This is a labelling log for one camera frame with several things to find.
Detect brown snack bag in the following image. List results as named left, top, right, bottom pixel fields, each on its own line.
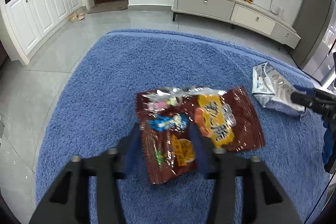
left=135, top=86, right=265, bottom=184

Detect blue white gloved right hand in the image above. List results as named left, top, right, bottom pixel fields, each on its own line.
left=322, top=121, right=335, bottom=164

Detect grey double door refrigerator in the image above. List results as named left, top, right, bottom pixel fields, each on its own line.
left=290, top=0, right=335, bottom=82

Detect blue terry towel mat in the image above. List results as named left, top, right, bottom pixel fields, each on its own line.
left=35, top=29, right=330, bottom=224

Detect grey white tv cabinet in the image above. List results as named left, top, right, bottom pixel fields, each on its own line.
left=171, top=0, right=301, bottom=49

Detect beige slippers pair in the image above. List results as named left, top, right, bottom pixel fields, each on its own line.
left=69, top=12, right=85, bottom=23

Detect white lower cabinets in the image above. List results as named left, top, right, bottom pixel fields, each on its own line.
left=5, top=0, right=82, bottom=55

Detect brown door mat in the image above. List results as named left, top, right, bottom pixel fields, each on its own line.
left=87, top=0, right=129, bottom=14

